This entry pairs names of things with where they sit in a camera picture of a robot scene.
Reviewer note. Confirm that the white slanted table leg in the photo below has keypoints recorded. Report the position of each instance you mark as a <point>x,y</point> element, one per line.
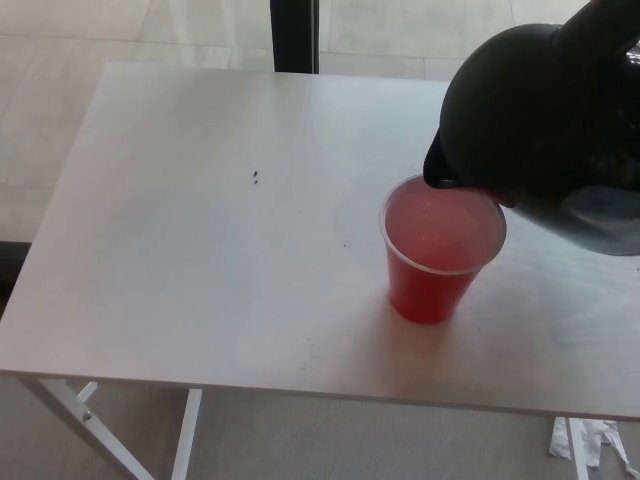
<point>82,417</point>

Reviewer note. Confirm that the black electric kettle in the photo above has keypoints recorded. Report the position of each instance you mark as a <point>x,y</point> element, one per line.
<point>525,125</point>

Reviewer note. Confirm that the white straight table leg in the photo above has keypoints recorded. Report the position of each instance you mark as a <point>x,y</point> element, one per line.
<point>187,435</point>
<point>577,450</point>

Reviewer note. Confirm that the red plastic cup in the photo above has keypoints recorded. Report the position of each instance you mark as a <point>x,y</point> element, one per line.
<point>425,297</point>

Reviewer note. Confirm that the crumpled white paper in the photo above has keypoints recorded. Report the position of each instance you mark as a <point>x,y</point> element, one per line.
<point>600,440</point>

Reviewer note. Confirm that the black vertical window post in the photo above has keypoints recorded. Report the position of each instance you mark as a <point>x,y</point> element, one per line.
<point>295,35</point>

